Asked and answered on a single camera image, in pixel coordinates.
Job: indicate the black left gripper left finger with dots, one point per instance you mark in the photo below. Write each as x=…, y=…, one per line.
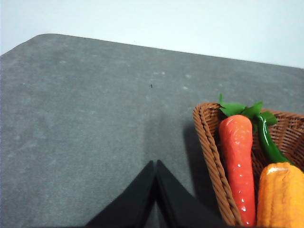
x=131, y=207

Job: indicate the brown wicker basket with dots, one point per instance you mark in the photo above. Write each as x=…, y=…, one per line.
x=288, y=129

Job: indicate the orange toy carrot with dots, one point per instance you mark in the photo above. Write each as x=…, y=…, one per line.
x=235, y=131

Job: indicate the yellow-orange toy corn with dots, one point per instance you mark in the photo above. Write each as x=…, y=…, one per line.
x=281, y=196

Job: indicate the grey table mat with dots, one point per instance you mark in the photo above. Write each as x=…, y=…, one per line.
x=81, y=117

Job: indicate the green toy chili pepper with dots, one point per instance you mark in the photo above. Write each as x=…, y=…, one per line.
x=260, y=120

